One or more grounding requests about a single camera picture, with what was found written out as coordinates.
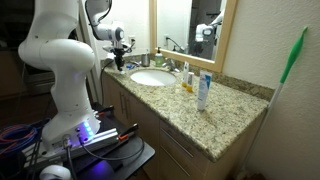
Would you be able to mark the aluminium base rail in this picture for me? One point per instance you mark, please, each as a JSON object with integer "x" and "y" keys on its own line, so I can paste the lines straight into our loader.
{"x": 103, "y": 138}

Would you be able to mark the short white yellow-capped tube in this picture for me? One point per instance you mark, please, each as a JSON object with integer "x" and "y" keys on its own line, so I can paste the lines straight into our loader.
{"x": 190, "y": 81}

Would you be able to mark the black orange clamp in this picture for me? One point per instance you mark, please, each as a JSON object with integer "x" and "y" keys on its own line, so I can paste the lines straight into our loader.
{"x": 128, "y": 131}
{"x": 106, "y": 110}

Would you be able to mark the large white blue lotion tube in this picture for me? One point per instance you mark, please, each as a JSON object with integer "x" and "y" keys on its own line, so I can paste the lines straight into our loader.
{"x": 204, "y": 90}

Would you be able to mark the chrome sink faucet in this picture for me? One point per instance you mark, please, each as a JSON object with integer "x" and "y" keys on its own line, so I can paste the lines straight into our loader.
{"x": 170, "y": 65}

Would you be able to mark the green soap pump bottle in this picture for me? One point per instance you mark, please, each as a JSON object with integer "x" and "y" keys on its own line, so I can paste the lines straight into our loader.
{"x": 159, "y": 59}

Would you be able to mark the white oval sink basin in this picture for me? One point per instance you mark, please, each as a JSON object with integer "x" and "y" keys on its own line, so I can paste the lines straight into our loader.
{"x": 153, "y": 77}

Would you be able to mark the metal cup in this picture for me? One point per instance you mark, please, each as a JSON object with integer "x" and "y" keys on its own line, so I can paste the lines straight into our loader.
{"x": 145, "y": 60}

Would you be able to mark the white wall outlet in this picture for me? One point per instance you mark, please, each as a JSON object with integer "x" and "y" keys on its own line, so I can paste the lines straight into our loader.
{"x": 132, "y": 40}

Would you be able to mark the wood framed wall mirror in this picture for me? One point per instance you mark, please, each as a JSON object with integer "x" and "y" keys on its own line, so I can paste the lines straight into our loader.
{"x": 186, "y": 26}

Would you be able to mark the wooden vanity cabinet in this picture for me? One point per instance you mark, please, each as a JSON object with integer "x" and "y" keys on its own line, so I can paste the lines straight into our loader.
{"x": 146, "y": 120}

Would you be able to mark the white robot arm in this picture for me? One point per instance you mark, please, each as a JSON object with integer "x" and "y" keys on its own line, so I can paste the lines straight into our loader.
{"x": 66, "y": 83}

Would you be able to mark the black robot cart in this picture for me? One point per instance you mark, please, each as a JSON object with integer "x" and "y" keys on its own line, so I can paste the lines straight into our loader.
{"x": 130, "y": 156}

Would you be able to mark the white round dome object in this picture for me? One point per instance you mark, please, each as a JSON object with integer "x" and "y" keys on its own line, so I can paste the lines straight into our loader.
{"x": 55, "y": 173}

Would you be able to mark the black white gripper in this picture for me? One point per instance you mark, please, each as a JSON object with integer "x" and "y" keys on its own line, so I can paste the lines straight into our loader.
{"x": 119, "y": 50}

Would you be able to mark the blue toothbrush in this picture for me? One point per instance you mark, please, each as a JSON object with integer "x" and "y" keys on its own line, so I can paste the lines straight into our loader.
{"x": 133, "y": 65}

